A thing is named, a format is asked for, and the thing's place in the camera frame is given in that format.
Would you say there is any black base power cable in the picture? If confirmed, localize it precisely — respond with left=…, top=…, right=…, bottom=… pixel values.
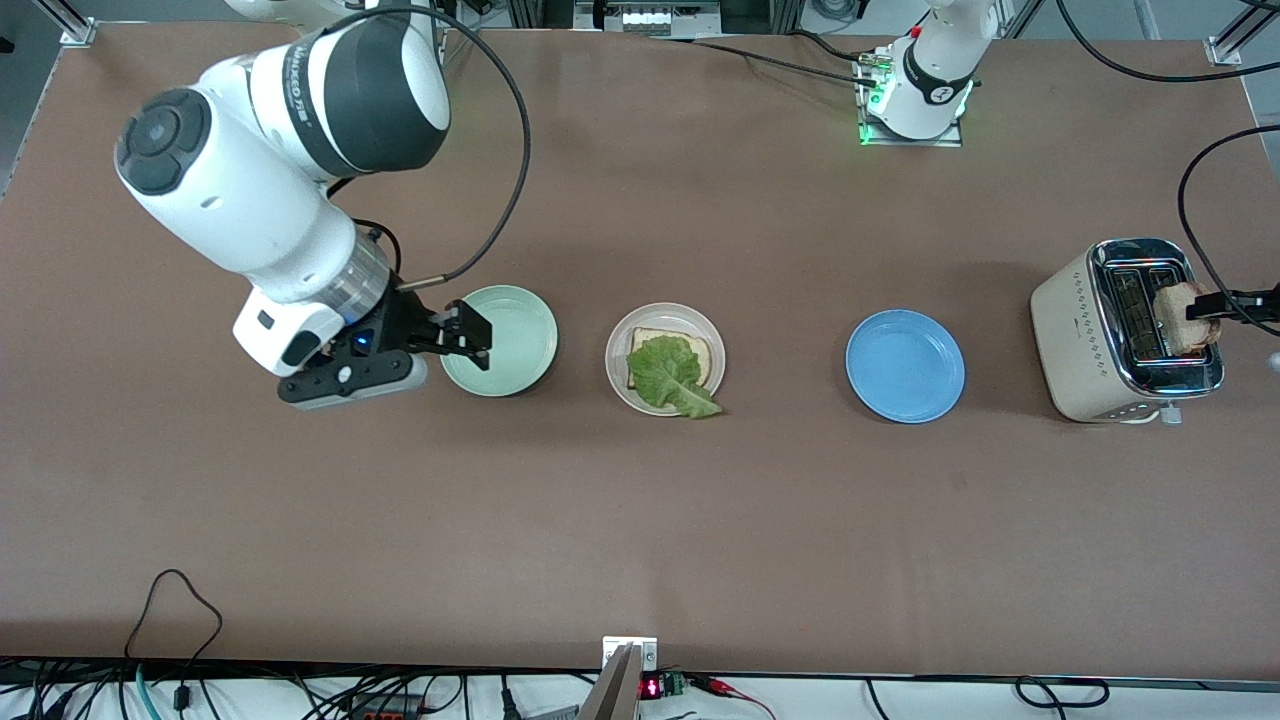
left=650, top=35, right=881, bottom=86

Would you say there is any black coiled cable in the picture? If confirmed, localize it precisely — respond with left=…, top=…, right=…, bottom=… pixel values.
left=1015, top=677, right=1111, bottom=709

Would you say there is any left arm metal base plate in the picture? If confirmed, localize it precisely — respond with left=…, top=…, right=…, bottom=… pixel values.
left=855, top=45, right=966, bottom=149

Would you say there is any blue plate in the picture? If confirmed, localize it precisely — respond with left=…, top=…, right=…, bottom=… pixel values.
left=845, top=309, right=967, bottom=425

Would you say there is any beige plate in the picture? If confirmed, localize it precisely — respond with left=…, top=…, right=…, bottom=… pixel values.
left=605, top=302, right=727, bottom=418

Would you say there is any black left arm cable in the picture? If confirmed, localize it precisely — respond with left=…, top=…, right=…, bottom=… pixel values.
left=1055, top=0, right=1280, bottom=321

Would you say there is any beige chrome toaster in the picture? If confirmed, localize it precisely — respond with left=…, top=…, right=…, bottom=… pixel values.
left=1030, top=237, right=1226, bottom=426

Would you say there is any brown bread slice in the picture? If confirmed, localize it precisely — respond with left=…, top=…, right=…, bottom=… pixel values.
left=628, top=327, right=713, bottom=391
left=1153, top=281, right=1223, bottom=357

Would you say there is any thin black looped cable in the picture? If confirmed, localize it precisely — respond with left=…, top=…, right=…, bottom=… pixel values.
left=123, top=569, right=224, bottom=691

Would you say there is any green lettuce leaf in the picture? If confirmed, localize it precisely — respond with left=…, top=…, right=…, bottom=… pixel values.
left=626, top=335, right=723, bottom=420

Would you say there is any green plate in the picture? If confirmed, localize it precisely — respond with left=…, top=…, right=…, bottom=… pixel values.
left=438, top=285, right=559, bottom=398

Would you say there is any aluminium camera mast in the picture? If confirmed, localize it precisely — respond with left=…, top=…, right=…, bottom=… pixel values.
left=578, top=636, right=661, bottom=720

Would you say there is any red clip lead wire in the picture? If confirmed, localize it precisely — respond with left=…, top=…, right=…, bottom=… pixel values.
left=690, top=674, right=779, bottom=719

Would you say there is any grey terminal block device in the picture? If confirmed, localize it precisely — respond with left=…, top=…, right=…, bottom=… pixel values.
left=575, top=0, right=723, bottom=39

